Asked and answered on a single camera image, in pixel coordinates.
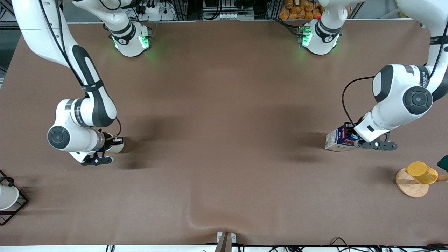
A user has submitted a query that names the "white power strip with plugs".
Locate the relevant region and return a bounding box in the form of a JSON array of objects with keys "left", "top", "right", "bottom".
[{"left": 138, "top": 3, "right": 175, "bottom": 21}]

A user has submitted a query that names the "black wire rack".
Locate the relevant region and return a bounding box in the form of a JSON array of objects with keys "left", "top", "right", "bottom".
[{"left": 0, "top": 170, "right": 29, "bottom": 226}]

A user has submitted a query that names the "bag of orange snacks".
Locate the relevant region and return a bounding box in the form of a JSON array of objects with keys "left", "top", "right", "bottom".
[{"left": 279, "top": 0, "right": 324, "bottom": 20}]

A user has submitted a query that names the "long white power strip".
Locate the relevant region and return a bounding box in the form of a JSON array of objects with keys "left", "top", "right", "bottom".
[{"left": 206, "top": 12, "right": 255, "bottom": 20}]

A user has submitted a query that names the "light grey mug with handle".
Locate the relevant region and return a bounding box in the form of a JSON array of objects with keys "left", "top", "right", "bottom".
[{"left": 104, "top": 135, "right": 124, "bottom": 154}]

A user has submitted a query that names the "milk carton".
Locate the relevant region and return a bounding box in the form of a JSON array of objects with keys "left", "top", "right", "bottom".
[{"left": 325, "top": 127, "right": 364, "bottom": 152}]

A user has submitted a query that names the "yellow cup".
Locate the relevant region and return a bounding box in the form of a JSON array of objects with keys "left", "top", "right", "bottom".
[{"left": 405, "top": 161, "right": 439, "bottom": 185}]

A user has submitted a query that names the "white cup in rack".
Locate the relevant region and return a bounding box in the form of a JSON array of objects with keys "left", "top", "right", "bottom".
[{"left": 0, "top": 184, "right": 20, "bottom": 210}]

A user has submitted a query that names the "brown table cover cloth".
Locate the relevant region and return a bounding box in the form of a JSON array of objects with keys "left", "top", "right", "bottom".
[{"left": 0, "top": 19, "right": 448, "bottom": 246}]

